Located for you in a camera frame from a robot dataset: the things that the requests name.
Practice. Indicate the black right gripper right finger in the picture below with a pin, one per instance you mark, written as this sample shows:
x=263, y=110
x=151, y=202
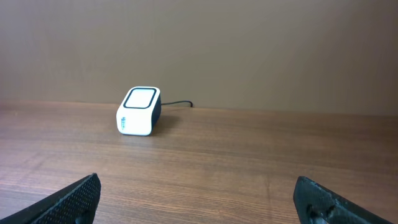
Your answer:
x=316, y=204

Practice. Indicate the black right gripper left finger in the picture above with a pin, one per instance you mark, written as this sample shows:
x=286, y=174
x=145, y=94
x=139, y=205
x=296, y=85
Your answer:
x=74, y=204

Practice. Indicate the white barcode scanner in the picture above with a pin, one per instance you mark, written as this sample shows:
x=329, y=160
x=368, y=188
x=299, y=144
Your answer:
x=139, y=112

